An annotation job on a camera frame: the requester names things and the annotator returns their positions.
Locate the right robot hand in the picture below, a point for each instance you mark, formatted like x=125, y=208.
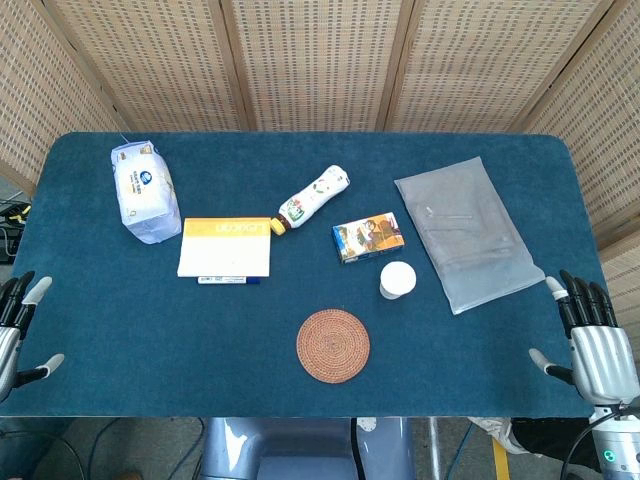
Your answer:
x=600, y=356

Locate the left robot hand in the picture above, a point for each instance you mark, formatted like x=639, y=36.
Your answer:
x=9, y=336

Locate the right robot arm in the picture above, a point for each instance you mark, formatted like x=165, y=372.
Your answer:
x=616, y=440

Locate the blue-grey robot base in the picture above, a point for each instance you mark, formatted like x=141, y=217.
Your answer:
x=300, y=450

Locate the white cup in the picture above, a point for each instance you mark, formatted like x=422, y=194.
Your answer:
x=397, y=280

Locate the brown round woven coaster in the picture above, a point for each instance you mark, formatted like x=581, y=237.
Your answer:
x=333, y=346

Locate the blue table cloth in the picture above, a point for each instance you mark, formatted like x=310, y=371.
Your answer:
x=150, y=330

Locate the translucent plastic zip bag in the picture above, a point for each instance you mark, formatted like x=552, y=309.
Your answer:
x=465, y=230

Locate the white tissue pack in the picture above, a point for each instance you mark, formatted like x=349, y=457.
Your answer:
x=144, y=194

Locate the white marker pen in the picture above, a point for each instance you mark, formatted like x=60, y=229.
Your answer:
x=227, y=280

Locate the yellow and white notepad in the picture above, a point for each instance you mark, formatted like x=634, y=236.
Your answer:
x=225, y=248

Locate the orange and blue carton box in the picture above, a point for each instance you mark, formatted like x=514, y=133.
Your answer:
x=369, y=237

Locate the white drink bottle yellow cap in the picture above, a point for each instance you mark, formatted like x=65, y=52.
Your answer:
x=314, y=197

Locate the woven folding screen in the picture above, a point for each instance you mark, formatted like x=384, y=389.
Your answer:
x=320, y=60

